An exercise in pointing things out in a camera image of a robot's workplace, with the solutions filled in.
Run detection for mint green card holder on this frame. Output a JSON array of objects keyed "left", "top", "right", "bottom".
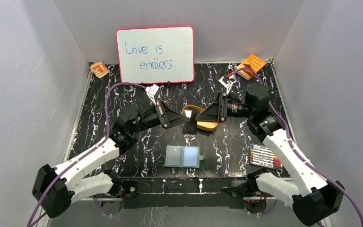
[{"left": 165, "top": 145, "right": 205, "bottom": 168}]

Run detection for orange book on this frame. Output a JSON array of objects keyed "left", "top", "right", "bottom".
[{"left": 235, "top": 54, "right": 267, "bottom": 80}]

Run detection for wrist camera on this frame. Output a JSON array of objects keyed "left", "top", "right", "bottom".
[
  {"left": 218, "top": 73, "right": 236, "bottom": 95},
  {"left": 145, "top": 84, "right": 160, "bottom": 105}
]

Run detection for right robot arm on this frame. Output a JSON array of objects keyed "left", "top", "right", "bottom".
[{"left": 196, "top": 83, "right": 344, "bottom": 227}]

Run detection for aluminium frame rail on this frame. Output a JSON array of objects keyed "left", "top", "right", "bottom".
[{"left": 43, "top": 179, "right": 295, "bottom": 202}]

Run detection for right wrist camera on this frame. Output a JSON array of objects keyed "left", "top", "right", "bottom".
[{"left": 218, "top": 73, "right": 236, "bottom": 95}]

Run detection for black credit card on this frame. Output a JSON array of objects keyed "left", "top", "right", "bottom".
[{"left": 182, "top": 110, "right": 199, "bottom": 135}]

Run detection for grey card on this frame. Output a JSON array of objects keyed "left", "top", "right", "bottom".
[{"left": 168, "top": 147, "right": 182, "bottom": 166}]

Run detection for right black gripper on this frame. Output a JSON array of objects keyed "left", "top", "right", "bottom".
[{"left": 195, "top": 91, "right": 254, "bottom": 123}]

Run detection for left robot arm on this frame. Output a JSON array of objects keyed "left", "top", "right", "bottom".
[{"left": 32, "top": 100, "right": 190, "bottom": 218}]

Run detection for marker pen box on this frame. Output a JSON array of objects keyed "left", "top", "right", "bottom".
[{"left": 250, "top": 144, "right": 283, "bottom": 170}]

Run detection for pink framed whiteboard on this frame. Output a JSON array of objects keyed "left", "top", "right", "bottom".
[{"left": 116, "top": 26, "right": 195, "bottom": 84}]

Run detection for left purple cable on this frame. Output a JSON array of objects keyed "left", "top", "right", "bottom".
[{"left": 27, "top": 82, "right": 152, "bottom": 227}]

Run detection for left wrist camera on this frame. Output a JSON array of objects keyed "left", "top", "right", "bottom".
[{"left": 145, "top": 84, "right": 160, "bottom": 105}]

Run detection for small orange card box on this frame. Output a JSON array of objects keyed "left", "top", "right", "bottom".
[{"left": 90, "top": 61, "right": 109, "bottom": 78}]

